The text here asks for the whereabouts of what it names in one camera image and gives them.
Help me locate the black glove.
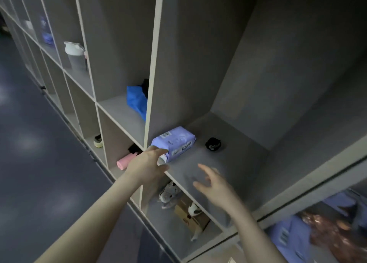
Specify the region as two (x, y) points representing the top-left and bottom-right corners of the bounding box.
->
(205, 137), (222, 153)

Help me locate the person's right forearm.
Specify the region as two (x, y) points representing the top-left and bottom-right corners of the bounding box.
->
(229, 202), (287, 263)

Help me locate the grey white sneaker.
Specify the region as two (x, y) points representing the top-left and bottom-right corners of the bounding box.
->
(158, 180), (185, 209)

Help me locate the pink spray bottle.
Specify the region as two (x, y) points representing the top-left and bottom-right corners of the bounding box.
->
(301, 211), (367, 263)

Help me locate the blue purple plastic bag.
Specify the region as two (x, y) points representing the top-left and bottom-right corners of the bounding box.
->
(40, 15), (55, 47)

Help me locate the grey cubby shelf unit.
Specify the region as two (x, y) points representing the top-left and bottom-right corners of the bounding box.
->
(0, 0), (367, 263)

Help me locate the white lidded plastic cup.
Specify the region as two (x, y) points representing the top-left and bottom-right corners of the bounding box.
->
(63, 41), (87, 72)

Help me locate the person's right hand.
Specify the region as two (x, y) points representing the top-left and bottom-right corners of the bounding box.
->
(192, 164), (244, 212)

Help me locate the person's left forearm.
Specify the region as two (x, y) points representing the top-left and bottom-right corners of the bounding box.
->
(34, 174), (144, 263)

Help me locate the person's left hand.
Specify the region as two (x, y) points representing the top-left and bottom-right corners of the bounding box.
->
(125, 146), (170, 187)

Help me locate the pink tumbler bottle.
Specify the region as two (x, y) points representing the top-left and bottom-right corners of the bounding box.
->
(115, 152), (139, 171)

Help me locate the brown cardboard box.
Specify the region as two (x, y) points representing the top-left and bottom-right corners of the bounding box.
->
(173, 195), (211, 242)

